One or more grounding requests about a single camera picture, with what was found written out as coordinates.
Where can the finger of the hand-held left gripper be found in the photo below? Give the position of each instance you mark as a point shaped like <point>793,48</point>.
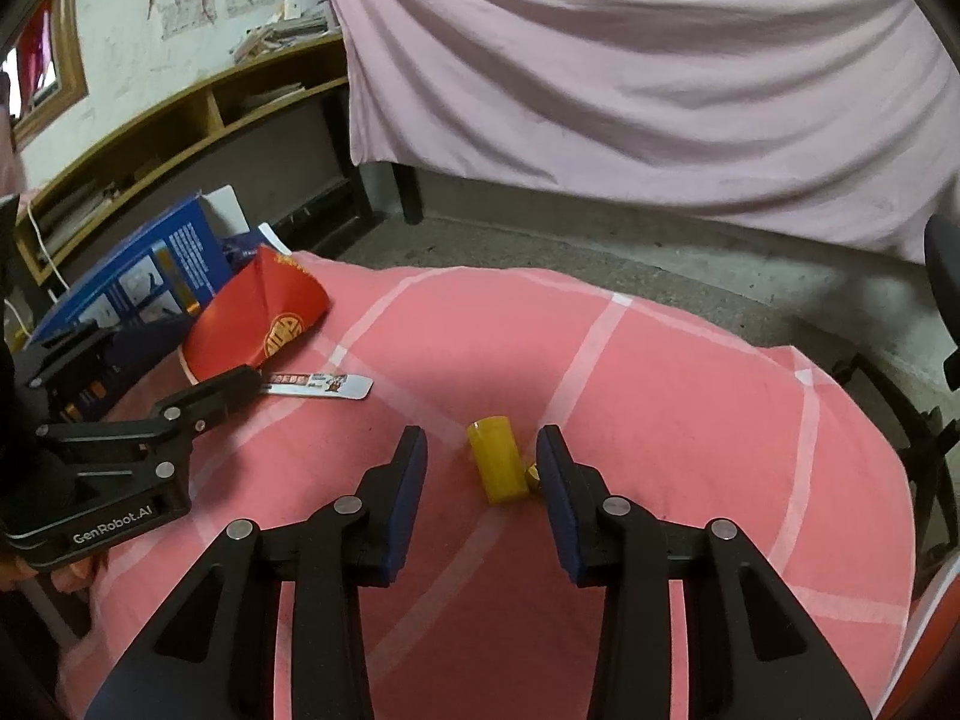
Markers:
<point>71,352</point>
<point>210,397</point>

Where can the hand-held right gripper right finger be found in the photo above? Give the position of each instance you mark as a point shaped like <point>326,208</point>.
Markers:
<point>559,510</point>

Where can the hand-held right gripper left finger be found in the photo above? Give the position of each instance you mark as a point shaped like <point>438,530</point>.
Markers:
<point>401,510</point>

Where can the yellow plastic tube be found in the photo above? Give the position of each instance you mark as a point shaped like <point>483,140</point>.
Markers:
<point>499,465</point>

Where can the printed white strip wrapper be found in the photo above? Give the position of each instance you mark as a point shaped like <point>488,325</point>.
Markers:
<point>330,386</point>

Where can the orange basin with white rim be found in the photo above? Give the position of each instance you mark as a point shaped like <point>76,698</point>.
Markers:
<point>919,637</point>

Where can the person's left hand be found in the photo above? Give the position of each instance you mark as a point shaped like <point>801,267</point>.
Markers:
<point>75,577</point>

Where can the red paper packet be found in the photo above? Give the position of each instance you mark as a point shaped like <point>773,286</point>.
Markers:
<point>247,322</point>

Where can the blue cardboard box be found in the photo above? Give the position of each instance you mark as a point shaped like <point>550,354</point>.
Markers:
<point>150,270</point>

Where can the dark blue and white bag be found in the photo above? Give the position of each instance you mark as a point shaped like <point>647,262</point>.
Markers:
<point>251,244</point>

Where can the pink checked blanket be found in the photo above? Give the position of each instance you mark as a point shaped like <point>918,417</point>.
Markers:
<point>487,315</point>

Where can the black office chair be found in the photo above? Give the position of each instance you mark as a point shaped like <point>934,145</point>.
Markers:
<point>907,420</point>

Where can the pile of papers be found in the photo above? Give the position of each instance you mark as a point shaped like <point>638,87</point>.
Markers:
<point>277,34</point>

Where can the pink hanging cloth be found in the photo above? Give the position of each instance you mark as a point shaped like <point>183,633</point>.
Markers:
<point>637,67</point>

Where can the wooden wall shelf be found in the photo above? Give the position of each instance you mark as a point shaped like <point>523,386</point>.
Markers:
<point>210,105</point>

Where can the wooden window frame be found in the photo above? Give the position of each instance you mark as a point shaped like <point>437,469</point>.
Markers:
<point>71,67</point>

